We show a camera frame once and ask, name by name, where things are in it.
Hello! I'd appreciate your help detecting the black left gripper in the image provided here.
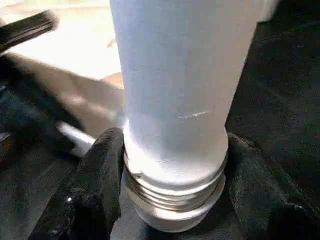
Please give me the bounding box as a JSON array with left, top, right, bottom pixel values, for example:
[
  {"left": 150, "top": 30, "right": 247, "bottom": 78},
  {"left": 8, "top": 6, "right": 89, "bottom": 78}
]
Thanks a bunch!
[{"left": 0, "top": 10, "right": 58, "bottom": 55}]

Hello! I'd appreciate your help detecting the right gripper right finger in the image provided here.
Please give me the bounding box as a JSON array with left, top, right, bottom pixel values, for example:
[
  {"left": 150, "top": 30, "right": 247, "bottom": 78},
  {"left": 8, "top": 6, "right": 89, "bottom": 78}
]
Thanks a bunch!
[{"left": 224, "top": 132, "right": 320, "bottom": 240}]

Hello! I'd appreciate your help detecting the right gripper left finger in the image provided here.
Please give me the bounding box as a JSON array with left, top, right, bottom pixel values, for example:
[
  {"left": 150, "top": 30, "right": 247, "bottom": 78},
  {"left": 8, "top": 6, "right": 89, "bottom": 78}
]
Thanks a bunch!
[{"left": 27, "top": 127, "right": 126, "bottom": 240}]

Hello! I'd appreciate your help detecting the black work mat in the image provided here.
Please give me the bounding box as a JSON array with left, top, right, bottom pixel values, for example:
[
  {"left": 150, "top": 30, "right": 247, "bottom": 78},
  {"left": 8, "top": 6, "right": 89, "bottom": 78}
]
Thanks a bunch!
[{"left": 0, "top": 0, "right": 320, "bottom": 240}]

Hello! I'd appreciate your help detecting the white plastic table leg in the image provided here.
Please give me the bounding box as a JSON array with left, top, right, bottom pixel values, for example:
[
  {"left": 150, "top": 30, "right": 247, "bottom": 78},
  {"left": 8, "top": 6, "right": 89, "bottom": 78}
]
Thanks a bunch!
[{"left": 108, "top": 0, "right": 267, "bottom": 234}]

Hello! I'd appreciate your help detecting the white plastic table top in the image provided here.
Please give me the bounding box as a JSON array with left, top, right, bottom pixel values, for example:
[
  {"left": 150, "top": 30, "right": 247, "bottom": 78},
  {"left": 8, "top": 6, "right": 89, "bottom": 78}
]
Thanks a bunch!
[{"left": 0, "top": 0, "right": 131, "bottom": 151}]

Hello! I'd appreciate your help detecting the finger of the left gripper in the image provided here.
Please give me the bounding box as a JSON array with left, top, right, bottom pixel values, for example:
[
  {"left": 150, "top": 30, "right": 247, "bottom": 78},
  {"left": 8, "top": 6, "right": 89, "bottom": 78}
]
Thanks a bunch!
[{"left": 0, "top": 55, "right": 83, "bottom": 158}]

